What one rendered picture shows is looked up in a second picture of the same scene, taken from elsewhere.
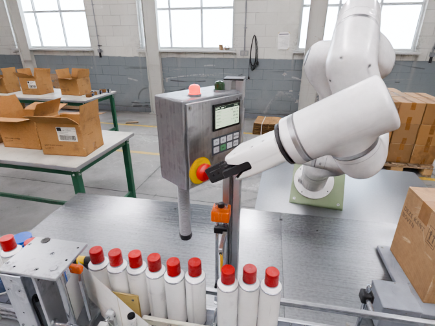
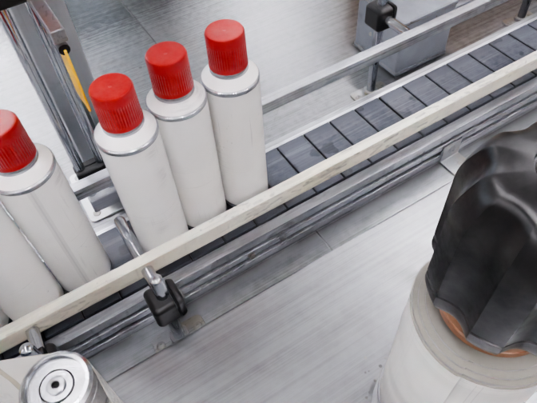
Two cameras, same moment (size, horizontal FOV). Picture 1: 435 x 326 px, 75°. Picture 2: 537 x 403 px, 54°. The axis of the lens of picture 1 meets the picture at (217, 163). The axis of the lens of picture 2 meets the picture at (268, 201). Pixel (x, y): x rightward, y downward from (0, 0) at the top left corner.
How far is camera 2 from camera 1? 0.33 m
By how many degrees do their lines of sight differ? 41
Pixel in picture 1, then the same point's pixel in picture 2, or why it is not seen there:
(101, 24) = not seen: outside the picture
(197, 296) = (61, 215)
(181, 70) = not seen: outside the picture
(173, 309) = (17, 289)
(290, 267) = (196, 63)
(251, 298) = (202, 131)
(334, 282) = (289, 45)
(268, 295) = (239, 98)
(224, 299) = (141, 172)
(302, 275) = not seen: hidden behind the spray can
